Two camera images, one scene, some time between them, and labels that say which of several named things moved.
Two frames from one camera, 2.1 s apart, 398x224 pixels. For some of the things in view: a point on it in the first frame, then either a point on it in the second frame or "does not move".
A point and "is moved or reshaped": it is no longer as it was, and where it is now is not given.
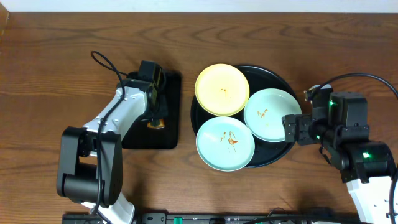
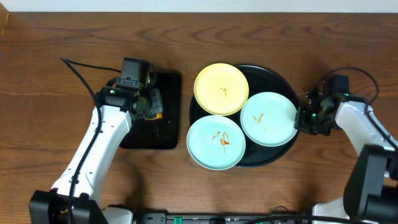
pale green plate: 264,109 is moved or reshaped
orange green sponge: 161,126 is moved or reshaped
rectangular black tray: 143,137 does not move
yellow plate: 222,89 does not move
